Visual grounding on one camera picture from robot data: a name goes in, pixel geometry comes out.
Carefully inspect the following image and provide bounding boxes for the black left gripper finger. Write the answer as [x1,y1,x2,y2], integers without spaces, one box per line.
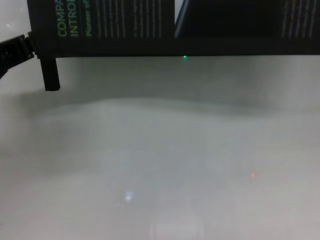
[29,33,58,60]

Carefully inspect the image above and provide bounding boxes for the black company introduction poster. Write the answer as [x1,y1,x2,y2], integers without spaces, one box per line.
[26,0,320,60]

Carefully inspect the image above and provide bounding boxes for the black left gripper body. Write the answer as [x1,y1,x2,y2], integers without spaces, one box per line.
[0,33,37,80]

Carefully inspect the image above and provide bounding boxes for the short black tape strip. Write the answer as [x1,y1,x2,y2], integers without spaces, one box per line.
[39,56,61,92]

